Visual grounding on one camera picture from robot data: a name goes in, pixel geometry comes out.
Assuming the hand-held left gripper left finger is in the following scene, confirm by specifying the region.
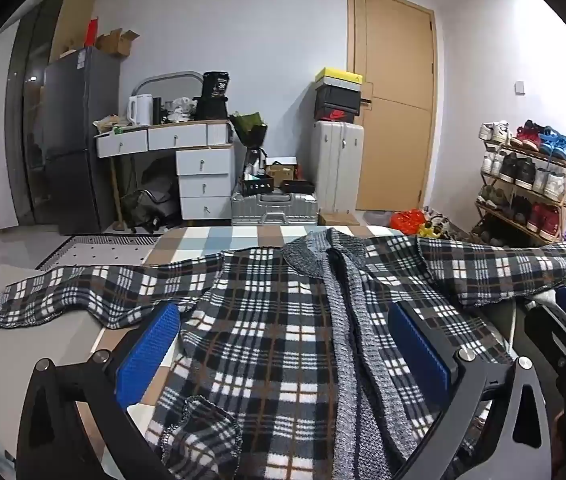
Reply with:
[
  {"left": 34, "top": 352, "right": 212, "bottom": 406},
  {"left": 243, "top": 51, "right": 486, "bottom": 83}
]
[{"left": 15, "top": 302, "right": 184, "bottom": 480}]

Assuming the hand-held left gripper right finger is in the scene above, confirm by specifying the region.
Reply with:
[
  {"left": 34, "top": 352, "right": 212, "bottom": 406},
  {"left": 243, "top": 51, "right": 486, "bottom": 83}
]
[{"left": 387, "top": 301, "right": 552, "bottom": 480}]

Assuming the plaid knit cardigan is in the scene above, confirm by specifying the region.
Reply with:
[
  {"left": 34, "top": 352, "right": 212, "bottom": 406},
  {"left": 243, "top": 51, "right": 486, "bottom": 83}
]
[{"left": 0, "top": 227, "right": 566, "bottom": 480}]

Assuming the patterned cloth heap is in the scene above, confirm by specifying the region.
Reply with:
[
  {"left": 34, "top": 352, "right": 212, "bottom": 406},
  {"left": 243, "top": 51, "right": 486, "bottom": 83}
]
[{"left": 417, "top": 206, "right": 470, "bottom": 242}]

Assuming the orange plastic bag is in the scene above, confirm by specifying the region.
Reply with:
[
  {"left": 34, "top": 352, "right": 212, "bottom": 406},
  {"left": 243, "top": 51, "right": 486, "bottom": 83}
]
[{"left": 389, "top": 208, "right": 426, "bottom": 235}]

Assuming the wooden shoe rack with shoes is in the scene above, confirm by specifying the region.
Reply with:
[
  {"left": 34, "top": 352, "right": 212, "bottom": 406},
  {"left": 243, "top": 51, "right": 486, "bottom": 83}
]
[{"left": 477, "top": 119, "right": 566, "bottom": 245}]

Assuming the bed with checked sheet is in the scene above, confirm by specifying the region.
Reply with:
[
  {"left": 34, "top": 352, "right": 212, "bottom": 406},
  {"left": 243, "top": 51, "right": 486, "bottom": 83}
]
[{"left": 75, "top": 224, "right": 518, "bottom": 480}]

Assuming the dark green backpack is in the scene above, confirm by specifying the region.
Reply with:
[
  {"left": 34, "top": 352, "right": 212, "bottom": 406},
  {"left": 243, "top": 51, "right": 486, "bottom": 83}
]
[{"left": 122, "top": 159, "right": 182, "bottom": 234}]

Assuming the silver ribbed suitcase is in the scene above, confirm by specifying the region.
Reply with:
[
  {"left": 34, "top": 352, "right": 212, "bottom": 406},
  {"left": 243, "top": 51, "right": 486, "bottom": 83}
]
[{"left": 230, "top": 191, "right": 320, "bottom": 226}]

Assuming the white desk with drawers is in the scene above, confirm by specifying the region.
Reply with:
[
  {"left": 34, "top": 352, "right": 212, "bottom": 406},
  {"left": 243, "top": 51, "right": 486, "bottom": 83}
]
[{"left": 94, "top": 119, "right": 237, "bottom": 222}]

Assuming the black open crate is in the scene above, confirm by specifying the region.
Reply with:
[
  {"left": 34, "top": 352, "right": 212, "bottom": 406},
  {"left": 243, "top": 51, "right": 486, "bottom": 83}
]
[{"left": 242, "top": 175, "right": 277, "bottom": 197}]

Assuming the white upright suitcase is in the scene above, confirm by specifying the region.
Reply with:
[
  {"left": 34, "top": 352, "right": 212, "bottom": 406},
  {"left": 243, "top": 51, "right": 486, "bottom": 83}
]
[{"left": 312, "top": 120, "right": 366, "bottom": 214}]

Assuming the small brown cardboard box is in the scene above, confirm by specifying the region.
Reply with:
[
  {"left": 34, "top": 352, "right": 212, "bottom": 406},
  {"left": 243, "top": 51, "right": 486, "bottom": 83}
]
[{"left": 265, "top": 159, "right": 295, "bottom": 187}]

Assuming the dark grey fridge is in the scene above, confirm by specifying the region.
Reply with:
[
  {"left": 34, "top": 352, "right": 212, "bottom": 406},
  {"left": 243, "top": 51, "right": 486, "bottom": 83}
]
[{"left": 25, "top": 46, "right": 122, "bottom": 237}]

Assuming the white electric kettle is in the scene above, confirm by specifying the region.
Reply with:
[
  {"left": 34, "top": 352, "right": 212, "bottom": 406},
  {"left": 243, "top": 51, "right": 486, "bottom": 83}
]
[{"left": 127, "top": 94, "right": 154, "bottom": 127}]

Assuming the wooden door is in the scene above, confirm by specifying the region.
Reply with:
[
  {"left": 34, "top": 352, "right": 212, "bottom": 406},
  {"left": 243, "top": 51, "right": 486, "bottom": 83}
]
[{"left": 346, "top": 0, "right": 438, "bottom": 212}]

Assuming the dark green wrapped bouquet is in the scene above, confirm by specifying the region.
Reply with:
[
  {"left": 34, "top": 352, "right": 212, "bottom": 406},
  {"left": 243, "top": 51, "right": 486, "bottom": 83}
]
[{"left": 229, "top": 111, "right": 269, "bottom": 150}]

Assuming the black and red shoe box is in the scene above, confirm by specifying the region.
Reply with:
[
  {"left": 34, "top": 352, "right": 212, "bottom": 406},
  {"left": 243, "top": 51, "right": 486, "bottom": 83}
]
[{"left": 314, "top": 102, "right": 362, "bottom": 123}]

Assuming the black paper bag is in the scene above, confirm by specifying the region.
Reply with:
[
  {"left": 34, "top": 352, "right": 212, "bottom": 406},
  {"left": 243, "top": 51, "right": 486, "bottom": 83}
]
[{"left": 193, "top": 71, "right": 230, "bottom": 122}]

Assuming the arched grey mirror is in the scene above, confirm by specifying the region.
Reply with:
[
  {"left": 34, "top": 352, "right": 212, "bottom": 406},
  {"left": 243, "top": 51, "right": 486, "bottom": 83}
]
[{"left": 135, "top": 70, "right": 207, "bottom": 126}]

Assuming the yellow lidded shoe box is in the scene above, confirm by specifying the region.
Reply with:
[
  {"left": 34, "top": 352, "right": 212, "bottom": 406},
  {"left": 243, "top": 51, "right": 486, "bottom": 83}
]
[{"left": 315, "top": 66, "right": 364, "bottom": 92}]

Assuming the open cardboard box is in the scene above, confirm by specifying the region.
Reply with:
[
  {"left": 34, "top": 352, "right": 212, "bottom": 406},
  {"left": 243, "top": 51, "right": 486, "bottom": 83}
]
[{"left": 95, "top": 29, "right": 140, "bottom": 59}]

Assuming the flat tall cardboard sheet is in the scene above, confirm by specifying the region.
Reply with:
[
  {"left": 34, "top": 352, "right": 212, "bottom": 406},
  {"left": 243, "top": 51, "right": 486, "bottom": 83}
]
[{"left": 49, "top": 0, "right": 98, "bottom": 62}]

